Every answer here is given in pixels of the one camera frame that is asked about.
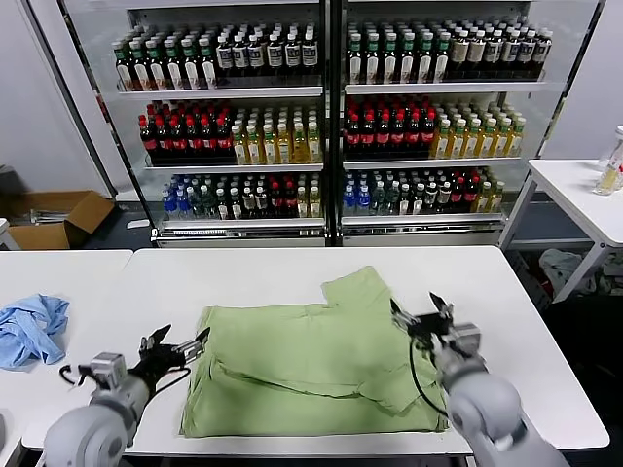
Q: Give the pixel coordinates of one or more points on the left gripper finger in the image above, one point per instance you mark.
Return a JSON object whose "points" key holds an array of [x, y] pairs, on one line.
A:
{"points": [[153, 340], [194, 346]]}

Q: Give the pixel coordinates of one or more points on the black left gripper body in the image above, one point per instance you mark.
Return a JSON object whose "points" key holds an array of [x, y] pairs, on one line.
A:
{"points": [[160, 367]]}

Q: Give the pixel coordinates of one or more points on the yellow juice bottle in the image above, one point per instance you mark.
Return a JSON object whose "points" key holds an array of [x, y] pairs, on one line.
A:
{"points": [[315, 148], [303, 204], [473, 143], [517, 141], [300, 148], [502, 142], [315, 204], [488, 142], [497, 198], [255, 148], [442, 143], [285, 148], [240, 148], [270, 148], [458, 143], [485, 199]]}

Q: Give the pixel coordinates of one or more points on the clear glass bottle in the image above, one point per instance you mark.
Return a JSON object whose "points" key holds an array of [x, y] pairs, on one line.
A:
{"points": [[608, 180]]}

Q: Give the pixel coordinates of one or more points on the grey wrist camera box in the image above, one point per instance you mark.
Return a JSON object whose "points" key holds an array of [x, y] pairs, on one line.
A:
{"points": [[466, 340], [109, 370]]}

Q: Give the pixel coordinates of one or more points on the black fridge centre post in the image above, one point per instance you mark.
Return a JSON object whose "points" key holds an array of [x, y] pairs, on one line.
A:
{"points": [[334, 121]]}

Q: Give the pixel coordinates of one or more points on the white side table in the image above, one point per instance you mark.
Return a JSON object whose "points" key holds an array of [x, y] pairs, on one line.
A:
{"points": [[564, 194]]}

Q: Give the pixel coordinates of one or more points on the green-capped dark tea bottle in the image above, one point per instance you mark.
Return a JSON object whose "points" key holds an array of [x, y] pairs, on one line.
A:
{"points": [[424, 60], [192, 68], [158, 69], [125, 70], [441, 60], [389, 61], [372, 61], [355, 61], [407, 61], [208, 68], [174, 69], [141, 70]]}

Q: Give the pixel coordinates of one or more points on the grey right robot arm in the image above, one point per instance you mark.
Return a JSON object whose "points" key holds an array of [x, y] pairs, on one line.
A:
{"points": [[487, 413]]}

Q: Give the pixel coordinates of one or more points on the small white floor scrap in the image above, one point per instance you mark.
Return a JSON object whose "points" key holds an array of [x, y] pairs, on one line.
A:
{"points": [[137, 224]]}

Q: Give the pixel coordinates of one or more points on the small grey object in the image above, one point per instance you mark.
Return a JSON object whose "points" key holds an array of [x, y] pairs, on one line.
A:
{"points": [[2, 433]]}

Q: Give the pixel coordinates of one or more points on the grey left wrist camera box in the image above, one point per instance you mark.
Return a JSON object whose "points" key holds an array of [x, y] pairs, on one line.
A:
{"points": [[109, 370]]}

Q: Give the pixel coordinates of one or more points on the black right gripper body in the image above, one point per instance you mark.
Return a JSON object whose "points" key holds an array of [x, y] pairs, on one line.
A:
{"points": [[433, 338]]}

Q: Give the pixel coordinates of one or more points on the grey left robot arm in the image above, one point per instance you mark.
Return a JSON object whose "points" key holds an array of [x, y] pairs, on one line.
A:
{"points": [[97, 428]]}

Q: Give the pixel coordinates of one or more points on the crumpled light blue cloth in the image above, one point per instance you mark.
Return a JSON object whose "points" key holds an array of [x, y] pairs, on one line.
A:
{"points": [[29, 331]]}

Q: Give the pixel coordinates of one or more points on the blue-label water bottle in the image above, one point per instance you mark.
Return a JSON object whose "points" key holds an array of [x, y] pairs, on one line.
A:
{"points": [[183, 206], [350, 202], [363, 202], [170, 206]]}

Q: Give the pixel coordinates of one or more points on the clear green-tint water bottle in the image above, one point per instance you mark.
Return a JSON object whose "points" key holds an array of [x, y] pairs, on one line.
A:
{"points": [[210, 206], [197, 206], [392, 200], [379, 200]]}

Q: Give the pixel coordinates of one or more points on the white-capped navy-label bottle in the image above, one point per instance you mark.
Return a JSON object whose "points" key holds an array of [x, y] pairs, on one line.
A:
{"points": [[310, 55], [225, 58], [493, 52], [241, 57], [509, 51], [275, 56], [542, 51], [293, 56], [525, 51], [258, 57]]}

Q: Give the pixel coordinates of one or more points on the white-capped dark drink bottle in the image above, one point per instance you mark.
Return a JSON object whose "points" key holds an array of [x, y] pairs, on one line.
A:
{"points": [[430, 198], [263, 204], [236, 206], [250, 204], [444, 197], [223, 206]]}

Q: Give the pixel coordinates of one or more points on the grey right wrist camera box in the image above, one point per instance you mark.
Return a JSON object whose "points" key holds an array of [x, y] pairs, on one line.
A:
{"points": [[466, 340]]}

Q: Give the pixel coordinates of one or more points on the white-label pale drink bottle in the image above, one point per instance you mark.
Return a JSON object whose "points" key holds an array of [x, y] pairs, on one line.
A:
{"points": [[417, 202], [405, 202]]}

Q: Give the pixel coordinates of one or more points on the beverage display fridge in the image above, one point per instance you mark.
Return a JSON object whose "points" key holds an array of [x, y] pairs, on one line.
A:
{"points": [[243, 239]]}

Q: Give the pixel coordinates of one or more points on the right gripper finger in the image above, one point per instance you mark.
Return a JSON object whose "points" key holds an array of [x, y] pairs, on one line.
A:
{"points": [[444, 311], [405, 322]]}

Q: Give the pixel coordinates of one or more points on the white-capped beige-label bottle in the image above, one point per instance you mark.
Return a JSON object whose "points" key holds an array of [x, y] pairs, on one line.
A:
{"points": [[459, 53], [476, 52]]}

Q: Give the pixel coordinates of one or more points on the open cardboard box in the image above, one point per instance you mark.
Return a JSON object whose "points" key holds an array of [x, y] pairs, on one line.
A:
{"points": [[87, 214]]}

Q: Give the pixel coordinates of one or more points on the light green t-shirt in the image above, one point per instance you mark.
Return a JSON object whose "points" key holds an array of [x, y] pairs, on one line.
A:
{"points": [[292, 350]]}

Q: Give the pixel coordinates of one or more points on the pale cloth heap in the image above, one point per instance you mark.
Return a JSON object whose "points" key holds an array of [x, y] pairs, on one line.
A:
{"points": [[613, 277], [560, 265]]}

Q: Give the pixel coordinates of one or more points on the red-capped cola bottle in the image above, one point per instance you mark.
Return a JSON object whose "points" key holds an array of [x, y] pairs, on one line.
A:
{"points": [[179, 141], [385, 136], [209, 141], [148, 141], [370, 136], [277, 202], [428, 135], [414, 135], [400, 136], [471, 197], [354, 136], [164, 141], [225, 141], [194, 141], [458, 197], [290, 202]]}

